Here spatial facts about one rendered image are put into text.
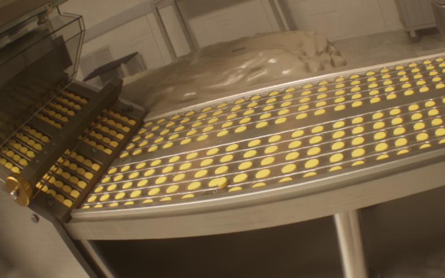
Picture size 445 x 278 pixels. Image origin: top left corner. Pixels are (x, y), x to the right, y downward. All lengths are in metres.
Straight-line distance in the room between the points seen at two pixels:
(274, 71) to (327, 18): 3.62
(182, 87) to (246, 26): 3.72
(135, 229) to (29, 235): 0.15
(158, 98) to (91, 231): 0.25
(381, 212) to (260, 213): 0.22
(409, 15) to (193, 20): 2.22
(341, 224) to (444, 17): 0.18
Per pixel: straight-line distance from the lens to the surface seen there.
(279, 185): 0.30
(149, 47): 4.65
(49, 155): 0.43
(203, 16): 4.35
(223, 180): 0.34
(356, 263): 0.36
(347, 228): 0.33
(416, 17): 3.61
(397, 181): 0.29
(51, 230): 0.41
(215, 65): 0.55
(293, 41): 0.56
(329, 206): 0.29
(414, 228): 0.46
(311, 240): 0.49
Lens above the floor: 1.11
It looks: 22 degrees down
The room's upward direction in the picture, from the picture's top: 22 degrees counter-clockwise
